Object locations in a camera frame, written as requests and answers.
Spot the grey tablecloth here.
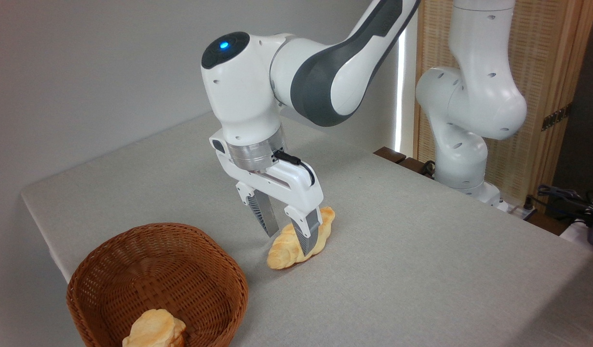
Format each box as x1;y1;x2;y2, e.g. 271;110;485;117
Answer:
21;111;593;347

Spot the braided golden bread loaf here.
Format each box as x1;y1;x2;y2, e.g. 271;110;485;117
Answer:
267;206;336;270

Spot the white power strip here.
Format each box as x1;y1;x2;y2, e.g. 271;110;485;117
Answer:
506;202;538;220

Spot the black cable bundle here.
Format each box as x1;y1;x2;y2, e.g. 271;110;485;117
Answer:
524;185;593;227

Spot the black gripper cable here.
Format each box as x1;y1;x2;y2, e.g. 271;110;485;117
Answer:
273;150;316;187

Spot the dark wooden block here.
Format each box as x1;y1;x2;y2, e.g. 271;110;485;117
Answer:
398;157;434;179
374;147;407;164

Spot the metal screen hinge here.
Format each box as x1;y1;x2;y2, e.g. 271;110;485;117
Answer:
541;103;573;132

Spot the wooden woven folding screen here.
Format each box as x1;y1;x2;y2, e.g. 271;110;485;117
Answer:
413;0;593;209

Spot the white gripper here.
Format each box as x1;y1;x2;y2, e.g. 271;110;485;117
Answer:
209;130;324;257

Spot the brown wicker basket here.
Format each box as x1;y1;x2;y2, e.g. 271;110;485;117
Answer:
66;222;249;347

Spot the small pale bread roll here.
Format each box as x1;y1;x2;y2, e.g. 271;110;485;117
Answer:
122;309;187;347

